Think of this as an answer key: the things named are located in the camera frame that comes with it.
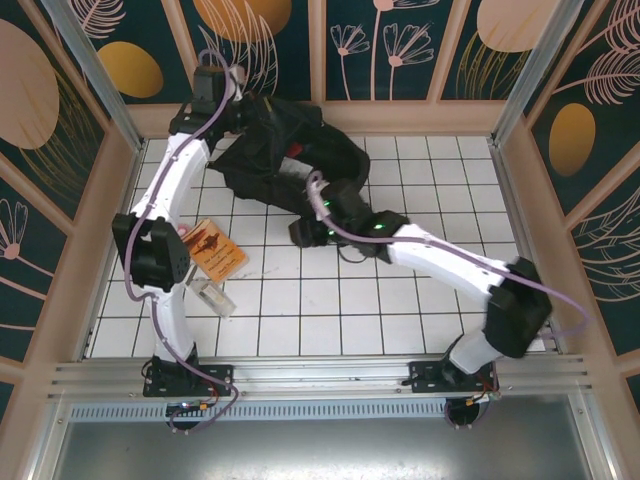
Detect red black power wires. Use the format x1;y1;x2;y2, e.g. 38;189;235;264
167;397;224;417
464;390;501;407

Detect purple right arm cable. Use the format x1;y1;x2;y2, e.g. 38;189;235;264
307;169;594;351

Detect aluminium corner post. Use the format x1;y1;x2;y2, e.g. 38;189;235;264
492;0;599;146
42;0;146;154

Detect grey metal panel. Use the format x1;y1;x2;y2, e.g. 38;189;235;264
29;419;616;480

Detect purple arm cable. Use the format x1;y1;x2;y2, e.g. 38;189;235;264
123;49;241;437
307;169;594;351

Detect black backpack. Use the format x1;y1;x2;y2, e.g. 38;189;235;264
207;96;372;224

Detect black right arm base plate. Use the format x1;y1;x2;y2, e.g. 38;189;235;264
408;359;501;394

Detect aluminium rail frame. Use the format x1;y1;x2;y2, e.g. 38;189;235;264
47;353;594;401

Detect perforated metal cable duct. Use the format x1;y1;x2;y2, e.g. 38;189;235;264
69;402;451;421

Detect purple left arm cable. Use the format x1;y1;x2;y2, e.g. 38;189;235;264
123;49;241;437

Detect orange paperback book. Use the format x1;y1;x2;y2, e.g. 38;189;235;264
181;218;250;285

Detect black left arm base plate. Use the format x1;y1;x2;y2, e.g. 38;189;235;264
143;363;236;397

